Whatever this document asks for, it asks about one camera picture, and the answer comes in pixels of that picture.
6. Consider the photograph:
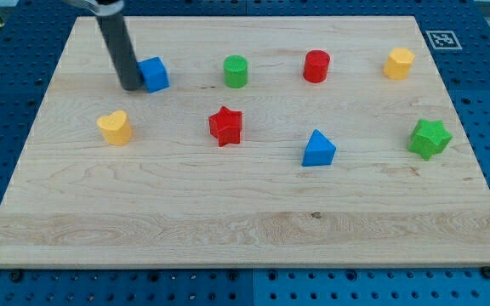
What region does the green cylinder block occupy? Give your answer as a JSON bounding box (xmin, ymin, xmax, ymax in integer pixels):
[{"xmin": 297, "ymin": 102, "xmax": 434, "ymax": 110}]
[{"xmin": 223, "ymin": 54, "xmax": 248, "ymax": 88}]

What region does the grey cylindrical robot arm rod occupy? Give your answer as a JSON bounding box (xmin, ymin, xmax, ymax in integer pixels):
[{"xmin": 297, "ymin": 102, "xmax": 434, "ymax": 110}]
[{"xmin": 65, "ymin": 0, "xmax": 143, "ymax": 91}]

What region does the green star block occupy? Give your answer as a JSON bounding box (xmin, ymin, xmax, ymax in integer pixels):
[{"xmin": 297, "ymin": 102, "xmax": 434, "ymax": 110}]
[{"xmin": 407, "ymin": 119, "xmax": 453, "ymax": 161}]

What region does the red star block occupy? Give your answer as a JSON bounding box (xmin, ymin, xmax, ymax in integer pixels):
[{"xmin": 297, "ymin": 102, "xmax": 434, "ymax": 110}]
[{"xmin": 208, "ymin": 106, "xmax": 242, "ymax": 147}]

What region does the blue cube block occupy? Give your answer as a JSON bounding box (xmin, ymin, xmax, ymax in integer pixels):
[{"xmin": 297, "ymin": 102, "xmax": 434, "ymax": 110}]
[{"xmin": 139, "ymin": 57, "xmax": 170, "ymax": 94}]

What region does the yellow heart block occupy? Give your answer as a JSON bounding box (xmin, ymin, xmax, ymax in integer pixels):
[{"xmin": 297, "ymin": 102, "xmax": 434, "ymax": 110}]
[{"xmin": 96, "ymin": 110, "xmax": 133, "ymax": 146}]

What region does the blue triangle block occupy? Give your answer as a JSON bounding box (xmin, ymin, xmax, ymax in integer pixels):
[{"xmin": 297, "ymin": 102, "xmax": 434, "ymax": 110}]
[{"xmin": 302, "ymin": 129, "xmax": 337, "ymax": 167}]

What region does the yellow pentagon block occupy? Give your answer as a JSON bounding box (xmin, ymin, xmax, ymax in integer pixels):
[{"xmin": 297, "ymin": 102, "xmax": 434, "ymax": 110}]
[{"xmin": 383, "ymin": 48, "xmax": 415, "ymax": 80}]

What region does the white fiducial marker tag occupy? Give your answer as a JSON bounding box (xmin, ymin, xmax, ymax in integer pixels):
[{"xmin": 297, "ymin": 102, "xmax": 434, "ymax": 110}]
[{"xmin": 425, "ymin": 30, "xmax": 462, "ymax": 50}]

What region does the red cylinder block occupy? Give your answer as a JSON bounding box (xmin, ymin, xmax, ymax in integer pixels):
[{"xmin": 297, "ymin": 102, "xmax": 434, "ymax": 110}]
[{"xmin": 303, "ymin": 50, "xmax": 330, "ymax": 83}]

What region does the light wooden board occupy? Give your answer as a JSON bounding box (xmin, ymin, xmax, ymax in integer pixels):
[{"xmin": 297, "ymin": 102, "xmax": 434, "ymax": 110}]
[{"xmin": 0, "ymin": 16, "xmax": 490, "ymax": 269}]

